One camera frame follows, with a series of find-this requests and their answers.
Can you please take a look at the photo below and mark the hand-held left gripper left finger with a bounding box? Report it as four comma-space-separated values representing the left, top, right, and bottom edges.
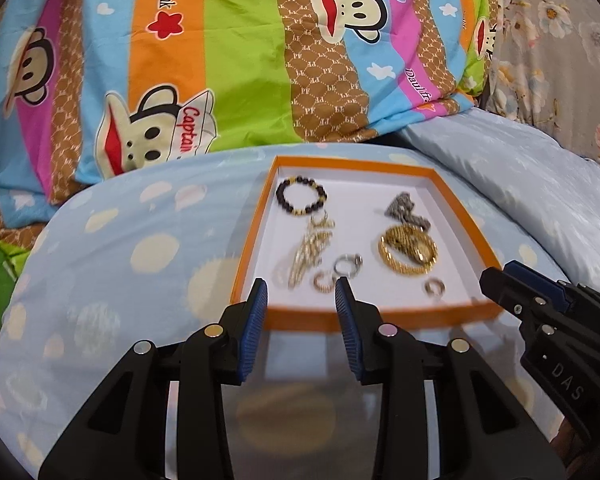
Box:
39, 279, 270, 480

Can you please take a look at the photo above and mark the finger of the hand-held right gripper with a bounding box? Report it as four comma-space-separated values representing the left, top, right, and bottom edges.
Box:
504, 260, 600, 346
480, 267, 556, 321

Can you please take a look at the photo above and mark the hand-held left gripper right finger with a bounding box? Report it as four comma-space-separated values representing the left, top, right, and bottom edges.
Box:
334, 276, 566, 480

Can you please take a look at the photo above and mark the silver ring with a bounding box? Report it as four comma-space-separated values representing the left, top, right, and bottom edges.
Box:
332, 253, 365, 277

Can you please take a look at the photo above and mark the orange cardboard tray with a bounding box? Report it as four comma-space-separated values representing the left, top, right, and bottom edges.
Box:
230, 156, 516, 333

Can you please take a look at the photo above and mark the gold chain bracelet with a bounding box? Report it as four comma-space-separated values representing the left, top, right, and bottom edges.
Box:
377, 224, 440, 277

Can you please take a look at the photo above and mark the white pearl necklace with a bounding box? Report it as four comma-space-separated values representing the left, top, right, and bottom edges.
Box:
272, 210, 337, 291

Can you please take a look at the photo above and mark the pale blue leaf-print quilt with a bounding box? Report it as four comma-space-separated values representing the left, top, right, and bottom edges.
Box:
400, 110, 600, 306

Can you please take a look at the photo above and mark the silver metal watch band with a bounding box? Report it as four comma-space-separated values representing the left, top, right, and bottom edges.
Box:
375, 192, 431, 231

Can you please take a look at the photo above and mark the grey floral cloth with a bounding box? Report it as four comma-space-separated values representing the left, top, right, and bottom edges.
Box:
480, 0, 600, 181

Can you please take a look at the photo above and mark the colourful cartoon monkey blanket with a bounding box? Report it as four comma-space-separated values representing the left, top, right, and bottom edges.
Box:
0, 0, 496, 311

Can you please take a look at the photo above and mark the black bead bracelet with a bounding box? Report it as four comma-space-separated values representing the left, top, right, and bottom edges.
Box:
275, 176, 328, 217

